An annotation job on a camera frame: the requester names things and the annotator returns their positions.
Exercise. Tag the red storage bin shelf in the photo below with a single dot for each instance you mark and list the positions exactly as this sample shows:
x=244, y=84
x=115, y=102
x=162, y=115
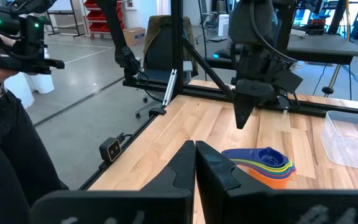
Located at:
x=96, y=15

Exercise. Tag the black table-level camera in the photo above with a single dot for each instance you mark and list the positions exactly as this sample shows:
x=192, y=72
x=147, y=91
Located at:
x=110, y=150

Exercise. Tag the teal plastic measuring cup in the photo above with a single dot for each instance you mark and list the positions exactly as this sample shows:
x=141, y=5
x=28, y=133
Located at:
x=275, y=173

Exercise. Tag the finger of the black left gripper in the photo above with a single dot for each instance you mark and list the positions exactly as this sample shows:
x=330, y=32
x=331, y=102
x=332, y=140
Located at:
x=247, y=102

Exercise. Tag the orange plastic measuring cup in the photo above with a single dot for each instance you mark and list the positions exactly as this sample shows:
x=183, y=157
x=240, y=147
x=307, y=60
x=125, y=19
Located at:
x=275, y=183

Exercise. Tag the purple plastic measuring cup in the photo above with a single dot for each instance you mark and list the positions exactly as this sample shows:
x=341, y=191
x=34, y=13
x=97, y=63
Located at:
x=269, y=157

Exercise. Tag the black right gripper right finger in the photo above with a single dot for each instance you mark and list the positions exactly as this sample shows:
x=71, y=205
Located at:
x=238, y=202

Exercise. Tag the cardboard box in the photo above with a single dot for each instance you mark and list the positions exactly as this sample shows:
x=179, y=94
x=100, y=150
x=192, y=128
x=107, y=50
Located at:
x=134, y=36

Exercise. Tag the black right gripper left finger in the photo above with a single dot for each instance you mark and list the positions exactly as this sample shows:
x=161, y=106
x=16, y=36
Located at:
x=154, y=205

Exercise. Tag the clear plastic basket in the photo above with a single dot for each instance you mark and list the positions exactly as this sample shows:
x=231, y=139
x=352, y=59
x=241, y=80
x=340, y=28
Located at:
x=353, y=140

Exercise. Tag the dark grey desk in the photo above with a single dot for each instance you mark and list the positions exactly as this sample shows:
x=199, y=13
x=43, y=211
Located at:
x=322, y=46

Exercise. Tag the person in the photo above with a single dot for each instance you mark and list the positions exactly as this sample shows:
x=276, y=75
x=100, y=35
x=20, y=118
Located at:
x=5, y=155

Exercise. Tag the silver aluminium bar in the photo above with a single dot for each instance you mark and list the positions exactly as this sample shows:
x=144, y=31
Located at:
x=169, y=87

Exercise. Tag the black office chair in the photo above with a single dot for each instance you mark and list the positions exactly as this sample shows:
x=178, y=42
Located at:
x=160, y=46

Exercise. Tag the stack of colourful measuring cups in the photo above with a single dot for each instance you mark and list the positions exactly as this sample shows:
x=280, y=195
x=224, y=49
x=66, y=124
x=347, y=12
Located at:
x=275, y=171

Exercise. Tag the red plastic measuring cup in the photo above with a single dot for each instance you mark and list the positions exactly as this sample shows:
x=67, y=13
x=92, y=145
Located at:
x=275, y=177

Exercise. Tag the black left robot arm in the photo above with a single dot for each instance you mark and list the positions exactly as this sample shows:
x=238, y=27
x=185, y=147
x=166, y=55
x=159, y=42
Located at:
x=250, y=18

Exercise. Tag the white plastic bucket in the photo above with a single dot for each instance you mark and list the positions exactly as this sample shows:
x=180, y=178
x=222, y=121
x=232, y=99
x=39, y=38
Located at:
x=20, y=91
x=42, y=85

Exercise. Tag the green plastic measuring cup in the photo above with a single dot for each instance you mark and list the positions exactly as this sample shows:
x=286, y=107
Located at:
x=275, y=169

